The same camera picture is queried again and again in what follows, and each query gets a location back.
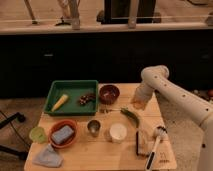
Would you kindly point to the small steel cup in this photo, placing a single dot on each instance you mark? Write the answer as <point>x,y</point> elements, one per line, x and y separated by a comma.
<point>94,127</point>

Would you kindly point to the orange plastic bowl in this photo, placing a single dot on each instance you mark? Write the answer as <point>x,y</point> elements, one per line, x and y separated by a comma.
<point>59,125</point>

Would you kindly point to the white dish brush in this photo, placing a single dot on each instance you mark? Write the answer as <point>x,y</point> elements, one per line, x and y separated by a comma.
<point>159,134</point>

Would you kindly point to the wooden folding table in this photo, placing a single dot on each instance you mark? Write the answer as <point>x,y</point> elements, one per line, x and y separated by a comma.
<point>90,153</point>

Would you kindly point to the white paper cup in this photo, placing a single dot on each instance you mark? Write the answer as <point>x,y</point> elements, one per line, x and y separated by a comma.
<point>118,132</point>

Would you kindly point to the wooden scrub brush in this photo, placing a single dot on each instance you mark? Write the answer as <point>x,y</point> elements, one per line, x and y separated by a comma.
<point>142,147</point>

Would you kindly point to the dark red grape bunch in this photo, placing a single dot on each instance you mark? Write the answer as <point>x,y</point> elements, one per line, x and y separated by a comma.
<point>84,99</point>

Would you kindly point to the blue sponge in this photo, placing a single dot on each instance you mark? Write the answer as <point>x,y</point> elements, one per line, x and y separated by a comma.
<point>62,134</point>

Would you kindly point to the small orange apple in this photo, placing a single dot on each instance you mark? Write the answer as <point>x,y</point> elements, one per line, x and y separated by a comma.
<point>139,105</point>

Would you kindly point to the dark red bowl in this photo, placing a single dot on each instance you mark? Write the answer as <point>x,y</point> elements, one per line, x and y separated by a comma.
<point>108,94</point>

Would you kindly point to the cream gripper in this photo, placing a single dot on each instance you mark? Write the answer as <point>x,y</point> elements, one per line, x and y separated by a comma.
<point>141,95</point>

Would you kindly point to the green chili pepper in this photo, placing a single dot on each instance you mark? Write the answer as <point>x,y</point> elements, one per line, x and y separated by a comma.
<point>131,115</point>

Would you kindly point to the yellow corn cob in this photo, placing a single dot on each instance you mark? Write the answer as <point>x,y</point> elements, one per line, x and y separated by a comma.
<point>60,102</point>

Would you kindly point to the green plastic tray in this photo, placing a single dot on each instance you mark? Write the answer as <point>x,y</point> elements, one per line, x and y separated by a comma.
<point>74,89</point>

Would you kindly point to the black stand base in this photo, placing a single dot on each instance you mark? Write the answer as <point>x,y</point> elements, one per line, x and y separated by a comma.
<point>22,155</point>

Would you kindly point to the metal fork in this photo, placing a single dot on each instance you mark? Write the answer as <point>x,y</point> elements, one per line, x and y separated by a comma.
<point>105,110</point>

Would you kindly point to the light blue cloth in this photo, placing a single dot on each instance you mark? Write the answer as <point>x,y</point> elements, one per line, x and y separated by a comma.
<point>48,157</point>

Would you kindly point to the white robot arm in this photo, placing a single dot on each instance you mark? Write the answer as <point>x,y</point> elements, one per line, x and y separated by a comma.
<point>200,111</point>

